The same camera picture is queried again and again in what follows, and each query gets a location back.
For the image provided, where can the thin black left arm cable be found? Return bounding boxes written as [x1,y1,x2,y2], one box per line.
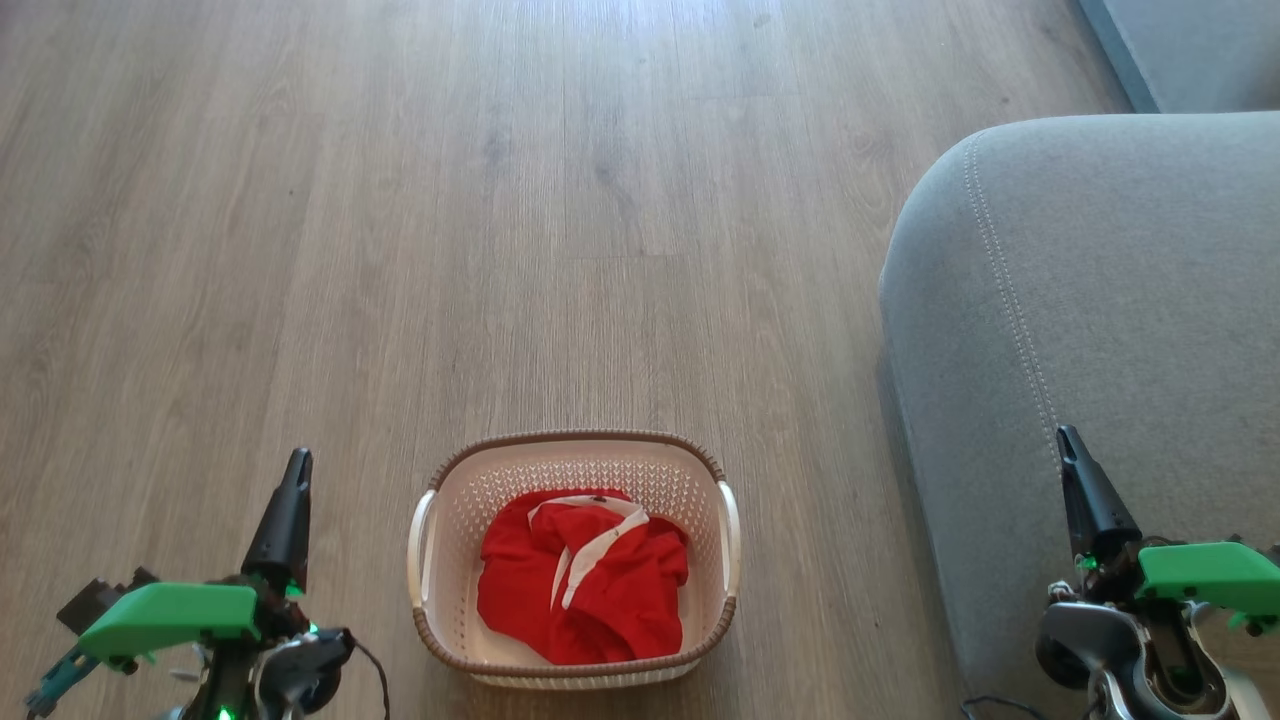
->
[350,640,392,720]

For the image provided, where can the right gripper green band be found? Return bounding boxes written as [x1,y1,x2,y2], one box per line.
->
[1056,424,1280,636]

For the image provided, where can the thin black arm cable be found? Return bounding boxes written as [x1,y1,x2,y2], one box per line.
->
[960,695,1047,720]
[350,640,392,720]

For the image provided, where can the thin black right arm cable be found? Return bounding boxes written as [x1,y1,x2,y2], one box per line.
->
[960,695,1047,720]

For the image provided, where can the left camera cable teal plug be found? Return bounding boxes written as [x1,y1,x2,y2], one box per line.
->
[25,648,101,718]

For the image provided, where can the red garment with white trim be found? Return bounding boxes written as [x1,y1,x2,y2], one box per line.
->
[500,488,691,666]

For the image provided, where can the grey fabric sofa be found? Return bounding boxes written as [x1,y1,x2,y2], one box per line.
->
[878,112,1280,720]

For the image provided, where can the cream plastic laundry basket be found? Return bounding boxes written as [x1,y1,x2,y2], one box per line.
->
[407,430,742,691]

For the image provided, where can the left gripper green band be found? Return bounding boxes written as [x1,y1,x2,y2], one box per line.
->
[78,448,315,663]

